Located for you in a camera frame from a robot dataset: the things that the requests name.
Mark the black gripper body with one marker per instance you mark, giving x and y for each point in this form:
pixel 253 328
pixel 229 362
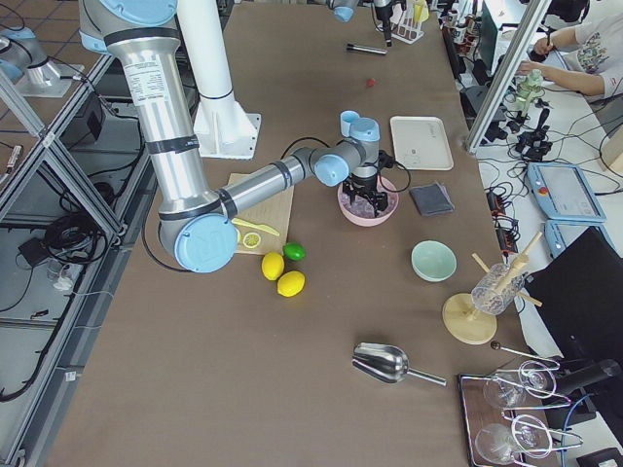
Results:
pixel 363 184

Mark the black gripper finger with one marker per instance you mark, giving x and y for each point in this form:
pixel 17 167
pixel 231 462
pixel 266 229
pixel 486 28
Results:
pixel 387 31
pixel 377 208

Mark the white cup rack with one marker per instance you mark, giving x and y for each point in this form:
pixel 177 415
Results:
pixel 407 23

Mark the pink bowl of ice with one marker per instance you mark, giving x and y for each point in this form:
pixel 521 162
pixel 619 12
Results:
pixel 361 212

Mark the wooden cup stand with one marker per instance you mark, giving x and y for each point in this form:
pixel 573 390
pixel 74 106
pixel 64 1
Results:
pixel 470 317

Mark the metal ice scoop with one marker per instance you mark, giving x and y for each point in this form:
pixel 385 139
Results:
pixel 388 363

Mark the steel muddler black tip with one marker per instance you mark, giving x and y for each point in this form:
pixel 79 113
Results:
pixel 350 47

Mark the grey folded cloth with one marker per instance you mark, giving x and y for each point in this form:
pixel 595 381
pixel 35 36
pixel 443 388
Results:
pixel 432 199

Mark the cream rabbit tray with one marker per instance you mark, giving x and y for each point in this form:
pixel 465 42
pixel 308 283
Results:
pixel 421 143

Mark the mint green bowl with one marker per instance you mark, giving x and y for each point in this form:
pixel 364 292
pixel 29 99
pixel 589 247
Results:
pixel 433 261

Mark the wooden cutting board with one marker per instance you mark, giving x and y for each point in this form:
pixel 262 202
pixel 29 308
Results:
pixel 275 212

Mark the green lime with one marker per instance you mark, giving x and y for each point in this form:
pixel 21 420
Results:
pixel 294 251

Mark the yellow plastic knife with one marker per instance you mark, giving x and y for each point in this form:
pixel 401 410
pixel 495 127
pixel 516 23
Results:
pixel 260 227

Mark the whole yellow lemon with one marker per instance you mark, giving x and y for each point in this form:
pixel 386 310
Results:
pixel 272 266
pixel 291 283

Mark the lemon slice upper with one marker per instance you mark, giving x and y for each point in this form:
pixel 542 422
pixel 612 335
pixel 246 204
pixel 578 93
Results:
pixel 251 240

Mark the clear patterned glass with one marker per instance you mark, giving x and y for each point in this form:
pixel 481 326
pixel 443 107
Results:
pixel 497 289

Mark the blue teach pendant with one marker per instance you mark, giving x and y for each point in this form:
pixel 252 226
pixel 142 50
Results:
pixel 563 193
pixel 559 235

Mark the seated person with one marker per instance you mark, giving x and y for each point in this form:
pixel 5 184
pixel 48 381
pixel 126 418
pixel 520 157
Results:
pixel 594 61

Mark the wine glass rack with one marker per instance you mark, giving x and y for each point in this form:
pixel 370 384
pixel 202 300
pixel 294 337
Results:
pixel 504 415

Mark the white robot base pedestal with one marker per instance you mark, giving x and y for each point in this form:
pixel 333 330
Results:
pixel 222 126

